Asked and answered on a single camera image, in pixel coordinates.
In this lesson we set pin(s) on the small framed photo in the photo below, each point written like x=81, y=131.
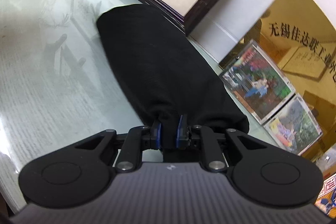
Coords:
x=294, y=128

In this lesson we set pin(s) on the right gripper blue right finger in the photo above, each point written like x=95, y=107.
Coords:
x=182, y=132

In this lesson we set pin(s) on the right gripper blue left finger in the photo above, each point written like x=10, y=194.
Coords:
x=155, y=135

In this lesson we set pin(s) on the black drawstring shorts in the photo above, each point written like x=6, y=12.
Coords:
x=164, y=77

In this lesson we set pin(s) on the large framed couple photo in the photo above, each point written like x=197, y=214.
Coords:
x=257, y=82

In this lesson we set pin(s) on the gold company plaque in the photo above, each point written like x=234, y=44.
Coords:
x=298, y=37

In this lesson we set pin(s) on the colourful illustrated booklet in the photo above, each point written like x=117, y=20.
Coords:
x=326, y=198

